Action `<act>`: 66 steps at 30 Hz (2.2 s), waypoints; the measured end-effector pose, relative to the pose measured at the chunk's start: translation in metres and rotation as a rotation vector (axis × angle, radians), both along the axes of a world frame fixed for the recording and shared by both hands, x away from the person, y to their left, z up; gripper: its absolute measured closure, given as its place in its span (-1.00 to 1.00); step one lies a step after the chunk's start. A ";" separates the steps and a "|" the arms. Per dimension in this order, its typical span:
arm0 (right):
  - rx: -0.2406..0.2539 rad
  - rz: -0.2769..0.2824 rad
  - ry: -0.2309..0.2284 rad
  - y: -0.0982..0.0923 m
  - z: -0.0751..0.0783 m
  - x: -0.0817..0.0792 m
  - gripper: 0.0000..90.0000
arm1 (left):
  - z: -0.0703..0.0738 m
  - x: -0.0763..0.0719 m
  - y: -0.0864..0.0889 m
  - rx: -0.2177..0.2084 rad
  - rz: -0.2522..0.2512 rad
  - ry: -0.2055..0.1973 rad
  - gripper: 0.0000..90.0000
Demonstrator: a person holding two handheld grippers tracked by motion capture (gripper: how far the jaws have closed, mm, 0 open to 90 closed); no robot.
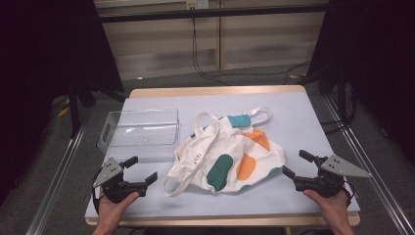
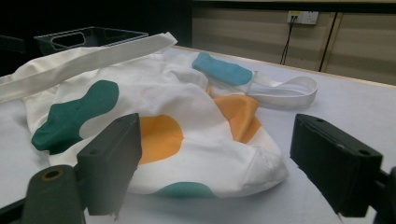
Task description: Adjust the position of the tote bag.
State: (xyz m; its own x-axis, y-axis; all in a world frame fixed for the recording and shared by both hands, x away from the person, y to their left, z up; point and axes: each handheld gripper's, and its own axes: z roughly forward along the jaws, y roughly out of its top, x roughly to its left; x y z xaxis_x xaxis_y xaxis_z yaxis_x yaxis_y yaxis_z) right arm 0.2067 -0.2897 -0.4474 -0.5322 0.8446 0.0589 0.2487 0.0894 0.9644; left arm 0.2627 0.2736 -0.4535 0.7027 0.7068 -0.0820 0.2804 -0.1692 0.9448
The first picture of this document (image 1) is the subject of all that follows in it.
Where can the person's right hand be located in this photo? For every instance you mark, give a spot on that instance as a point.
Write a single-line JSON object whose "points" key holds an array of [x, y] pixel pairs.
{"points": [[332, 207]]}

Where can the person's left hand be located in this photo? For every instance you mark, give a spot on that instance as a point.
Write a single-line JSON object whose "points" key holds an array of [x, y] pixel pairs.
{"points": [[112, 210]]}

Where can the black stand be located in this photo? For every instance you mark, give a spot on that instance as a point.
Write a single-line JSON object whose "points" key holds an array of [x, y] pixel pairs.
{"points": [[74, 111]]}

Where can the clear plastic container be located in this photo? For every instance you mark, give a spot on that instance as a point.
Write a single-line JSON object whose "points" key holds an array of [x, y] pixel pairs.
{"points": [[140, 137]]}

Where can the wooden table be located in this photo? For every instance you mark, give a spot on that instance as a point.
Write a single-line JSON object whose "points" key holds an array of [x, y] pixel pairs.
{"points": [[212, 89]]}

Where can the dark curtain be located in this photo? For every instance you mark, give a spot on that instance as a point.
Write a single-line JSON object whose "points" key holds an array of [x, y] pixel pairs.
{"points": [[375, 49], [49, 49]]}

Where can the white tote bag coloured patches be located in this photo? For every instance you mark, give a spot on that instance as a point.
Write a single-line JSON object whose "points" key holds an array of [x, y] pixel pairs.
{"points": [[228, 156]]}

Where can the light blue table mat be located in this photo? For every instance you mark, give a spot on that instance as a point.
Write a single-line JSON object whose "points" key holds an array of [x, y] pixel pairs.
{"points": [[212, 101]]}

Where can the metal floor rail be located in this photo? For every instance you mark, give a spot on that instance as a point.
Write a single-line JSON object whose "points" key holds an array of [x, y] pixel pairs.
{"points": [[55, 182], [368, 169]]}

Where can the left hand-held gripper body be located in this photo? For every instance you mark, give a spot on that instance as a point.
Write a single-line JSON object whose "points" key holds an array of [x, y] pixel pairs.
{"points": [[117, 189]]}

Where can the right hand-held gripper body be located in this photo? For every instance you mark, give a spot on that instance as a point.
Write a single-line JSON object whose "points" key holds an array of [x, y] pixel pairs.
{"points": [[321, 184]]}

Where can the black horizontal bar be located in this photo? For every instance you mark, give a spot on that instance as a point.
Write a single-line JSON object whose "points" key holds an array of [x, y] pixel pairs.
{"points": [[212, 13]]}

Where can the white wall power outlet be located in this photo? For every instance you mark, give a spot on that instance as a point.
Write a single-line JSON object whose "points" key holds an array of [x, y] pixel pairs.
{"points": [[197, 4]]}

